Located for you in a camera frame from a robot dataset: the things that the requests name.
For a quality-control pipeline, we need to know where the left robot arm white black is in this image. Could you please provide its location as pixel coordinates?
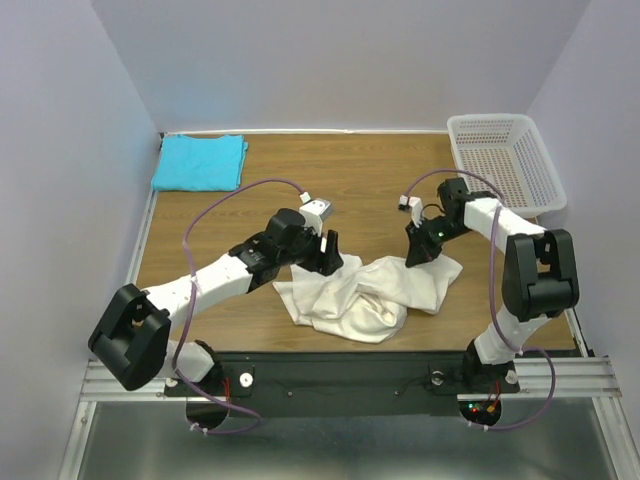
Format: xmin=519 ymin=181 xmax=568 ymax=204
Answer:
xmin=88 ymin=199 xmax=343 ymax=394

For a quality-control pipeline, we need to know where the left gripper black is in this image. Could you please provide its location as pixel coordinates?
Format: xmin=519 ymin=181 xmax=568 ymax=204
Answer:
xmin=278 ymin=222 xmax=343 ymax=277

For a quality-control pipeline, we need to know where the purple cable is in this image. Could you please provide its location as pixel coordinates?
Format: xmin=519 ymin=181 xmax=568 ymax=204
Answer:
xmin=403 ymin=168 xmax=557 ymax=432
xmin=172 ymin=178 xmax=314 ymax=437

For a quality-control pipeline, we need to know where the white plastic basket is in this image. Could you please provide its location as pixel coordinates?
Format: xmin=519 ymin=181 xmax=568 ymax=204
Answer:
xmin=447 ymin=113 xmax=567 ymax=218

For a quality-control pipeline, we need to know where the aluminium frame rail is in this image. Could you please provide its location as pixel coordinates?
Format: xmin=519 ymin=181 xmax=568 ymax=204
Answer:
xmin=79 ymin=134 xmax=624 ymax=401

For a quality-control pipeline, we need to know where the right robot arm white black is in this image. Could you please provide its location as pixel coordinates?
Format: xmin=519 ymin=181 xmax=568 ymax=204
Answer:
xmin=398 ymin=178 xmax=579 ymax=390

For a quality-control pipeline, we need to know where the white t shirt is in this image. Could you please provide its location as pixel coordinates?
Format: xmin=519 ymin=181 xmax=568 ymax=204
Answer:
xmin=273 ymin=254 xmax=463 ymax=344

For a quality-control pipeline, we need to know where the folded blue t shirt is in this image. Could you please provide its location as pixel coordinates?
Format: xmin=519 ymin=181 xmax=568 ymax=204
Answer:
xmin=151 ymin=134 xmax=248 ymax=192

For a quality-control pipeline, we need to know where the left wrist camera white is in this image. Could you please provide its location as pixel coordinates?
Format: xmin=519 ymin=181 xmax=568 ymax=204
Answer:
xmin=298 ymin=192 xmax=333 ymax=236

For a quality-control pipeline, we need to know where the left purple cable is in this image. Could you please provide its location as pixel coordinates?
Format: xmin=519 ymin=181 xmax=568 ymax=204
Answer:
xmin=172 ymin=178 xmax=314 ymax=437

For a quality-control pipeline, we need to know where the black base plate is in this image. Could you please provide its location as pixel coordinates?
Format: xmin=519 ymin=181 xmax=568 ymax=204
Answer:
xmin=164 ymin=351 xmax=521 ymax=419

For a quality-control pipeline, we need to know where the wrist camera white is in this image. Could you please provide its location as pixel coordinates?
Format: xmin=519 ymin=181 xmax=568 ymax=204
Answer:
xmin=298 ymin=192 xmax=333 ymax=236
xmin=398 ymin=195 xmax=424 ymax=228

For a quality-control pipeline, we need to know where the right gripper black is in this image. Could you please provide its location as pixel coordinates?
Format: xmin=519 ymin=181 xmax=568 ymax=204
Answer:
xmin=405 ymin=214 xmax=471 ymax=266

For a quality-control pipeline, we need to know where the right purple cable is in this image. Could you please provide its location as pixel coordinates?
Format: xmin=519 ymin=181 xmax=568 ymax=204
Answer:
xmin=403 ymin=168 xmax=557 ymax=432

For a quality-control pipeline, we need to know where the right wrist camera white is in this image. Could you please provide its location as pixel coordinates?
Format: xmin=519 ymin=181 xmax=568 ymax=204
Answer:
xmin=398 ymin=195 xmax=424 ymax=228

